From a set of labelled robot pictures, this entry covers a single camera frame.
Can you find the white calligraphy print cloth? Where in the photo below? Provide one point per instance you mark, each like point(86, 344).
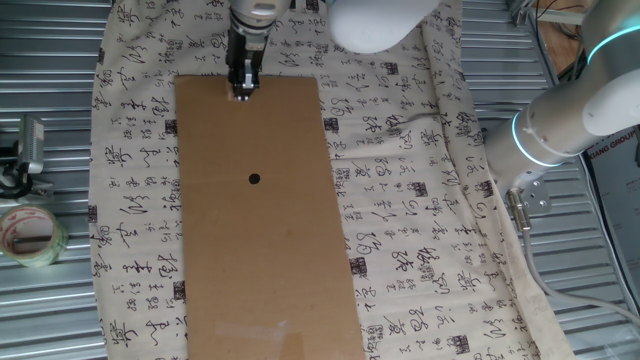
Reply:
point(425, 200)

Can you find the brown wooden board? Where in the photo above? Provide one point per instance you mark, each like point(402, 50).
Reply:
point(557, 50)

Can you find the black camera clamp stand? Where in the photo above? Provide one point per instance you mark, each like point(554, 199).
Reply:
point(20, 185)

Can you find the grey printed poster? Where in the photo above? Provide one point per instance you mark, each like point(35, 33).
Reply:
point(620, 200)

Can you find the clear packing tape roll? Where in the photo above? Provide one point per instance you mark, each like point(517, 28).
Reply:
point(50, 250)

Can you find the brown cardboard sheet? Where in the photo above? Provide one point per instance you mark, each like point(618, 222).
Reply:
point(260, 250)

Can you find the black target dot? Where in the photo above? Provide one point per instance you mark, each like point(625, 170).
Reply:
point(254, 178)

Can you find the clear tape strip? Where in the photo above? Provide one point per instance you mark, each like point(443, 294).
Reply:
point(250, 331)

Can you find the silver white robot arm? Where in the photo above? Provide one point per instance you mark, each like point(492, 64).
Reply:
point(565, 120)

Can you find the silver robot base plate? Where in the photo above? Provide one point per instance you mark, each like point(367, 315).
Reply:
point(542, 200)

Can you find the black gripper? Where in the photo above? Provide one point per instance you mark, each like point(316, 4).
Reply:
point(242, 50)

